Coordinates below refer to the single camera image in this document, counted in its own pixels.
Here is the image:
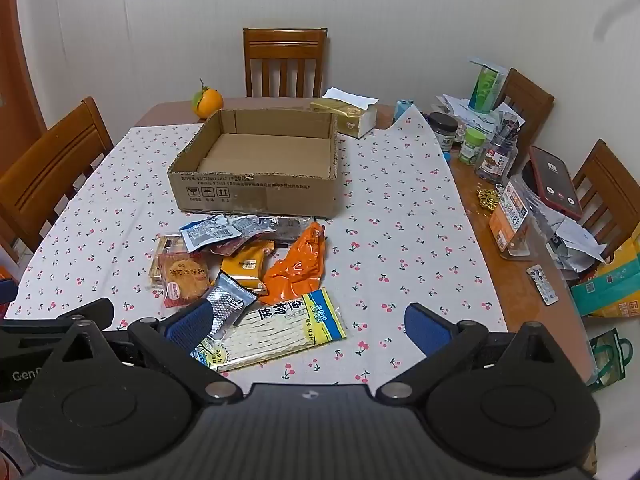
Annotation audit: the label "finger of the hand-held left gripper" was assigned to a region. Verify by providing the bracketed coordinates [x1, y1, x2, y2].
[54, 298, 116, 332]

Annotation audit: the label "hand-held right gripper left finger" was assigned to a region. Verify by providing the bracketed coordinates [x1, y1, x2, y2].
[47, 299, 245, 403]

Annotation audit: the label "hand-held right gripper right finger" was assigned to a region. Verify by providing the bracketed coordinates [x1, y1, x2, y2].
[375, 302, 586, 403]

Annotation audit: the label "silver foil snack packet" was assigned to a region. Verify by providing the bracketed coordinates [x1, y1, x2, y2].
[205, 271, 259, 342]

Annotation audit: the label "clear biscuit packet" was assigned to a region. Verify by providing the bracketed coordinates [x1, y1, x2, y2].
[149, 234, 187, 288]

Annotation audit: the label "yellow-orange snack packet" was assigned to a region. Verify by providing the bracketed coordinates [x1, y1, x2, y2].
[220, 240, 277, 295]

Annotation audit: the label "yellow and white strip packet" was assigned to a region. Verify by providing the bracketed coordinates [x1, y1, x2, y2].
[192, 287, 349, 374]

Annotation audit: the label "bright orange snack packet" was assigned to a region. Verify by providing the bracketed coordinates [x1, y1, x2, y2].
[261, 222, 329, 306]

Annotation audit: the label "cardboard box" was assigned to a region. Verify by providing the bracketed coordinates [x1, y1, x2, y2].
[167, 108, 346, 220]

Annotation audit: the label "brown cake packet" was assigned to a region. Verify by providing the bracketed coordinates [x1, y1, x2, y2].
[157, 249, 212, 309]

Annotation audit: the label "blue and white snack packet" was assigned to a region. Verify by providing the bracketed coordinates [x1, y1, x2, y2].
[179, 215, 242, 254]

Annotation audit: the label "cherry print tablecloth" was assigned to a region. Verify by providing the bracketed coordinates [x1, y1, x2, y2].
[4, 105, 510, 401]

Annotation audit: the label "red and silver snack packet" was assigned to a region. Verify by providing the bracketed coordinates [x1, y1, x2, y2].
[231, 215, 277, 239]

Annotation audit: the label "small blister card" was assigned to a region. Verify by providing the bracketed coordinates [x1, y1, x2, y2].
[526, 264, 560, 306]

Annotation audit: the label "dark brown snack packet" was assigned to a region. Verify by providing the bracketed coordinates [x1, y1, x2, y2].
[260, 216, 314, 247]

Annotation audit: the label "clear box with orange label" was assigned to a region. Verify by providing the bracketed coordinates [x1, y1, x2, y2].
[489, 175, 540, 262]

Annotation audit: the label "gold ornament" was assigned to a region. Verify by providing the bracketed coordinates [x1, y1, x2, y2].
[475, 187, 502, 212]

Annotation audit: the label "wooden slat-back chair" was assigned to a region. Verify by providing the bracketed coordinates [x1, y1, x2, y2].
[572, 139, 640, 262]
[492, 67, 555, 152]
[243, 27, 328, 98]
[0, 96, 115, 267]

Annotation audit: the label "crumpled white papers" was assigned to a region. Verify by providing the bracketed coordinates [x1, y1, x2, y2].
[540, 209, 610, 277]

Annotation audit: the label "clear jar with pens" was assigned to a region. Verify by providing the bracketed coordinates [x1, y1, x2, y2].
[475, 115, 522, 184]

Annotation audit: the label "green-lidded bottle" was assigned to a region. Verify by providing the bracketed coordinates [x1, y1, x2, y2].
[459, 127, 487, 165]

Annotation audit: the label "yellow and green shopping bag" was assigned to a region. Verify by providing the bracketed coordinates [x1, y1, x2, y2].
[570, 237, 640, 319]

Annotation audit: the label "red smartphone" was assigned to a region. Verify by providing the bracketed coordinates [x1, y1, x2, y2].
[529, 145, 584, 221]

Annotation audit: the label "dark-lidded jar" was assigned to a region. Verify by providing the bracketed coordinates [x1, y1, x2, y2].
[427, 112, 459, 154]

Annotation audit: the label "orange fruit with leaf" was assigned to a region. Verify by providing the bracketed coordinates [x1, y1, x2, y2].
[192, 79, 224, 120]

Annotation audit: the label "pile of papers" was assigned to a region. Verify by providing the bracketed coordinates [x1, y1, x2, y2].
[434, 92, 527, 137]

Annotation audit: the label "gold tissue box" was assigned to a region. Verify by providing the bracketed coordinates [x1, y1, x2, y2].
[309, 87, 379, 139]

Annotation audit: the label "green and white carton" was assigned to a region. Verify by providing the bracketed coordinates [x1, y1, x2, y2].
[467, 58, 507, 114]

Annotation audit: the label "green handled bag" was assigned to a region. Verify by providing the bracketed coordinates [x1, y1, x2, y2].
[586, 328, 634, 394]

